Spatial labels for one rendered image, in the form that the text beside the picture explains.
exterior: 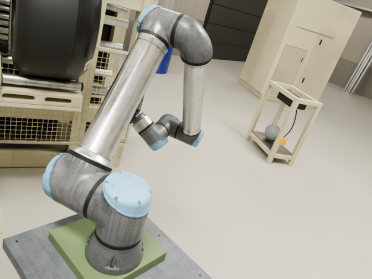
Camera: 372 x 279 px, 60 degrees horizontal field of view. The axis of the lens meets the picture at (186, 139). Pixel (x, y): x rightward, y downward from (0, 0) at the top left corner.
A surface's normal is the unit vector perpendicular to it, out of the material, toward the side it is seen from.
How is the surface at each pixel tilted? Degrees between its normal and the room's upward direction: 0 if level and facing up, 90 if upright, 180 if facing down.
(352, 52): 90
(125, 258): 70
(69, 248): 2
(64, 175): 53
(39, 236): 0
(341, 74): 90
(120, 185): 4
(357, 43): 90
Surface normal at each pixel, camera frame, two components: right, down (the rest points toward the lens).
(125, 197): 0.34, -0.83
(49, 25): 0.43, 0.50
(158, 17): -0.14, -0.24
